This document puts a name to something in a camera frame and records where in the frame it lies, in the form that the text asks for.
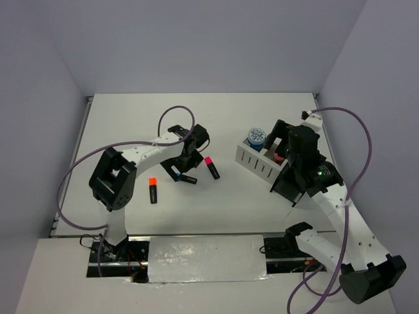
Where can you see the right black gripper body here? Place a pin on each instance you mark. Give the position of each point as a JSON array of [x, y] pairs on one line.
[[291, 156]]

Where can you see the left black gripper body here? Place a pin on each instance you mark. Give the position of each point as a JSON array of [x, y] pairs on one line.
[[185, 163]]

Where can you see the blue cap black highlighter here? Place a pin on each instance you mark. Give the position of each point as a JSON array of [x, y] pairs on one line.
[[185, 178]]

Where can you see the blue splash-label round jar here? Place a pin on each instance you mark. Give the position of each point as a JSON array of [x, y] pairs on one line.
[[256, 139]]

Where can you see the pink cap crayon tube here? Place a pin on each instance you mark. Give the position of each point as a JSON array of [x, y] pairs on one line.
[[279, 157]]

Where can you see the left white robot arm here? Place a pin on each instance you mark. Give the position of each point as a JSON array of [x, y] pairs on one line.
[[114, 177]]

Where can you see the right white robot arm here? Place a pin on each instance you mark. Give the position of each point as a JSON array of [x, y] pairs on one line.
[[366, 268]]

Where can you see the orange cap black highlighter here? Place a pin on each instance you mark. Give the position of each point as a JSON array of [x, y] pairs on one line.
[[153, 190]]

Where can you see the pink cap black highlighter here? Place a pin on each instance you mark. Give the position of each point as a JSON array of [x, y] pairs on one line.
[[212, 168]]

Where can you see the white slotted organizer box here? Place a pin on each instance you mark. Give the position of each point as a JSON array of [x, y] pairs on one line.
[[265, 164]]

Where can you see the silver foil-covered panel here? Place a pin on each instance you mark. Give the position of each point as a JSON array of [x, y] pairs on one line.
[[202, 259]]

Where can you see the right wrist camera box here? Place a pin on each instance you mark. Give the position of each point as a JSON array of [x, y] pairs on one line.
[[312, 120]]

